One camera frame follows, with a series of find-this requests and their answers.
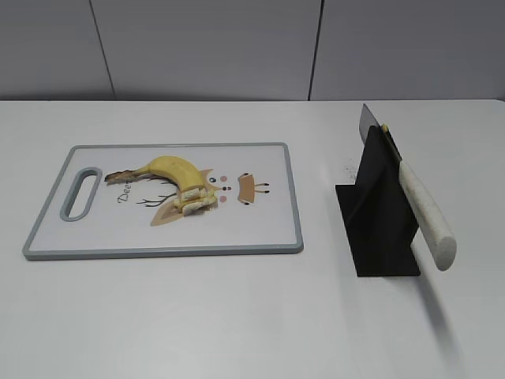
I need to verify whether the black knife stand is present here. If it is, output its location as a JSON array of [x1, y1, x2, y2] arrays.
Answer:
[[335, 126, 421, 277]]

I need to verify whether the yellow banana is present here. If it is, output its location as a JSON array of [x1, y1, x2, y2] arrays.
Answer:
[[104, 156, 205, 193]]

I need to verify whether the cut banana slice outer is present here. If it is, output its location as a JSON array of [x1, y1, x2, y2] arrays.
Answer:
[[181, 195, 218, 216]]

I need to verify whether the knife with white handle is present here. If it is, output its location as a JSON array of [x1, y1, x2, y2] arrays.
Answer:
[[358, 103, 457, 271]]

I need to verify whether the cut banana slice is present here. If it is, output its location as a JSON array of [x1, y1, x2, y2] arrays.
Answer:
[[181, 195, 218, 216], [173, 188, 207, 208]]

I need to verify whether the white cutting board grey rim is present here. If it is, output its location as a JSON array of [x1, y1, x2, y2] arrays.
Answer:
[[23, 142, 303, 261]]

